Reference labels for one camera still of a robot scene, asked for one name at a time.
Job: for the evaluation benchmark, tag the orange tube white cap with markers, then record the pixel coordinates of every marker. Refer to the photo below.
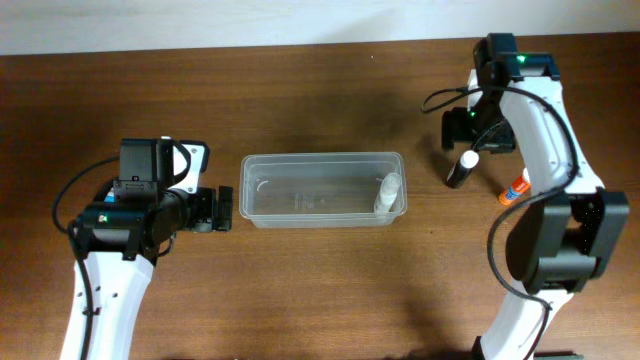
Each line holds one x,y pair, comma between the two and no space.
518,187

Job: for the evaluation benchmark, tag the clear plastic container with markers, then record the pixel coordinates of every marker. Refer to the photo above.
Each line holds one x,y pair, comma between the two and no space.
316,190

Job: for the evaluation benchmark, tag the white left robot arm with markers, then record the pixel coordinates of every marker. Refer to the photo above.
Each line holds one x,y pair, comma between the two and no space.
131,223

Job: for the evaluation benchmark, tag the black bottle white cap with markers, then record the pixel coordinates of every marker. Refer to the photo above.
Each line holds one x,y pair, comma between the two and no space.
462,169

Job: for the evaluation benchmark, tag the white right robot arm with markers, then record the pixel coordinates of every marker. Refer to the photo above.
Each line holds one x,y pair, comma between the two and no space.
569,225

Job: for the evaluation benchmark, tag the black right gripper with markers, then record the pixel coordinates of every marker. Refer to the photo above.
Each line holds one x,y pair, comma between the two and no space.
455,130

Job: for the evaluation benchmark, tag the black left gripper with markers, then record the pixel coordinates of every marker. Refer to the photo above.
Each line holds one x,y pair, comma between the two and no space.
213,209

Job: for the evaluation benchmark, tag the clear bottle white cap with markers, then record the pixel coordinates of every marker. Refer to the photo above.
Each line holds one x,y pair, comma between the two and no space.
388,193

